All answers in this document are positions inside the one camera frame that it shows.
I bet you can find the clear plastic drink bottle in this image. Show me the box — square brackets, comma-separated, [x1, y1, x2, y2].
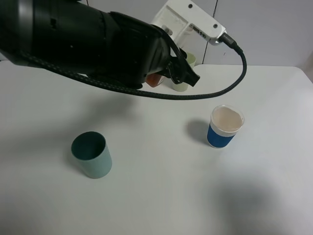
[145, 73, 164, 88]

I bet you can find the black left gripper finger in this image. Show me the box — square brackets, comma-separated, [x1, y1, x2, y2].
[168, 58, 200, 87]

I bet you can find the light green plastic cup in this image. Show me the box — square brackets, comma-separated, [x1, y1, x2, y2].
[172, 52, 196, 92]

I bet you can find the teal plastic cup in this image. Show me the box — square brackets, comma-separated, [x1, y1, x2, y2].
[71, 131, 112, 179]

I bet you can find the black braided cable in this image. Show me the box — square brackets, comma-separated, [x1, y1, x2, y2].
[14, 31, 247, 100]

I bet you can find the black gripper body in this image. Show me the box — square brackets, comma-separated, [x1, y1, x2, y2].
[102, 12, 181, 89]

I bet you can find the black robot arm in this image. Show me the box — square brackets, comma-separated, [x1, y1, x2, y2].
[0, 0, 199, 89]

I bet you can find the blue banded glass cup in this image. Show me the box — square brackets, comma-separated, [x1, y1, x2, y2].
[207, 105, 245, 148]

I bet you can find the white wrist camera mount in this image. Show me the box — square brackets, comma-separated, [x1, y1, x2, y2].
[152, 0, 226, 47]

